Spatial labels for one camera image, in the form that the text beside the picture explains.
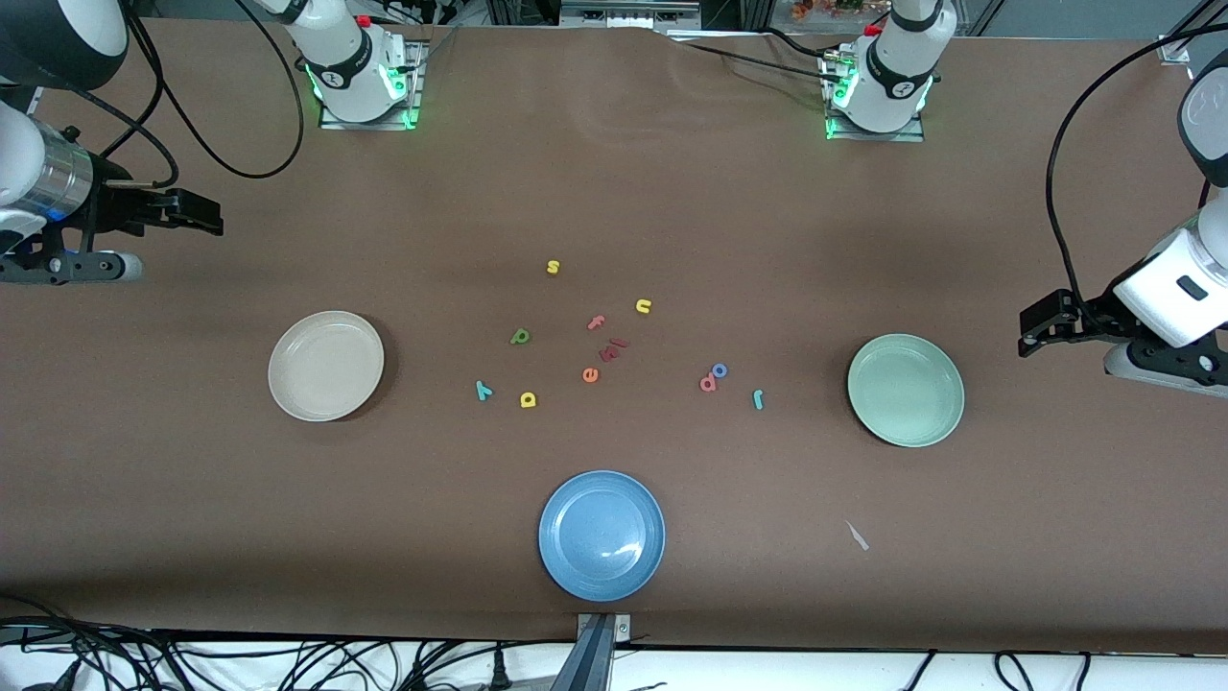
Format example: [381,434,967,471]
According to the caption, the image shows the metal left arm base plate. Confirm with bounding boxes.
[823,53,928,143]

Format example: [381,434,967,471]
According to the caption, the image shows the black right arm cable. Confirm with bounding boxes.
[123,0,306,188]

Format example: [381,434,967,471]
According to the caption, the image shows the black table cable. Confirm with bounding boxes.
[662,29,845,87]

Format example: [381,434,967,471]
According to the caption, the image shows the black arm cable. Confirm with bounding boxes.
[1047,24,1228,318]
[123,0,306,188]

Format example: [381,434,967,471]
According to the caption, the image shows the blue plate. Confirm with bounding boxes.
[538,469,667,604]

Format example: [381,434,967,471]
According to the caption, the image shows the brown table cover sheet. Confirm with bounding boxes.
[0,17,1228,655]

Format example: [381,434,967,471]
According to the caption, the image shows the grey camera mount pole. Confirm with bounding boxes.
[552,614,617,691]

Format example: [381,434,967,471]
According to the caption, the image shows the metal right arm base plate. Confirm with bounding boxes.
[319,43,424,131]

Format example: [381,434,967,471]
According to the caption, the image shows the pale green plate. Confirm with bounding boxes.
[847,333,966,449]

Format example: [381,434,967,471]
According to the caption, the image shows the looped black floor cable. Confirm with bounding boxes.
[993,651,1092,691]

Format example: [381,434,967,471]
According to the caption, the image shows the grey metal box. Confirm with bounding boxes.
[561,0,701,30]

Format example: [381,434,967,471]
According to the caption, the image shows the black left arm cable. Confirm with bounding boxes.
[1047,24,1228,318]

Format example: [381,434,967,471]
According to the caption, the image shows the beige brown plate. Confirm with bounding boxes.
[268,310,386,423]

